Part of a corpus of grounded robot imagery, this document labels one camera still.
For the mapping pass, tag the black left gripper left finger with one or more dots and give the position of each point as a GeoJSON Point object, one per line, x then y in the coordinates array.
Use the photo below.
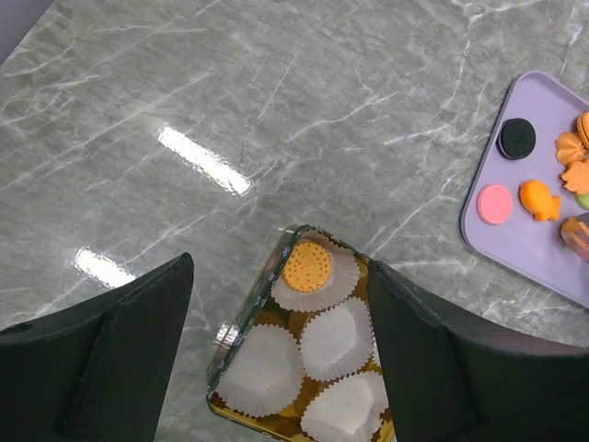
{"type": "Point", "coordinates": [99, 370]}

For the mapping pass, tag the pink round cookie left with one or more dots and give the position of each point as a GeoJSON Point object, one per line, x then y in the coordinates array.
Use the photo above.
{"type": "Point", "coordinates": [494, 204]}

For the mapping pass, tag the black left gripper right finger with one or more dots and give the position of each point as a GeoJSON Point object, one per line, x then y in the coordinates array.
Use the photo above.
{"type": "Point", "coordinates": [452, 375]}

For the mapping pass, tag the green gold cookie tin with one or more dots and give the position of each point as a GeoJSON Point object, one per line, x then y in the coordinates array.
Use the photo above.
{"type": "Point", "coordinates": [261, 308]}

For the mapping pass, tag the orange leaf cookie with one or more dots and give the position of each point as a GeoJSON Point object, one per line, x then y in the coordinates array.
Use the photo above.
{"type": "Point", "coordinates": [576, 177]}

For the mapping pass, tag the black sandwich cookie left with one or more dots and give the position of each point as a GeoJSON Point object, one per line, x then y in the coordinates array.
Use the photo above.
{"type": "Point", "coordinates": [517, 139]}

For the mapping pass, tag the round orange cookie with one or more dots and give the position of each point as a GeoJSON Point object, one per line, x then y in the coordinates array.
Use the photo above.
{"type": "Point", "coordinates": [308, 268]}

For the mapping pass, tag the orange sandwich cookie top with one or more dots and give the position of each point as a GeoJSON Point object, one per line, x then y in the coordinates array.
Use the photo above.
{"type": "Point", "coordinates": [582, 126]}

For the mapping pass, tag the white paper cup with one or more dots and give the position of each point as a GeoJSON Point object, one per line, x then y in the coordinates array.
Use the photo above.
{"type": "Point", "coordinates": [344, 278]}
{"type": "Point", "coordinates": [348, 410]}
{"type": "Point", "coordinates": [338, 342]}
{"type": "Point", "coordinates": [266, 374]}

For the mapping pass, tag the green round cookie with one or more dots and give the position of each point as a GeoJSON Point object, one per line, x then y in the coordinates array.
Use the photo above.
{"type": "Point", "coordinates": [582, 200]}

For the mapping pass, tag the purple tray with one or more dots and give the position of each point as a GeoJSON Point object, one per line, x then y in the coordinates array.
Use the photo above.
{"type": "Point", "coordinates": [531, 248]}

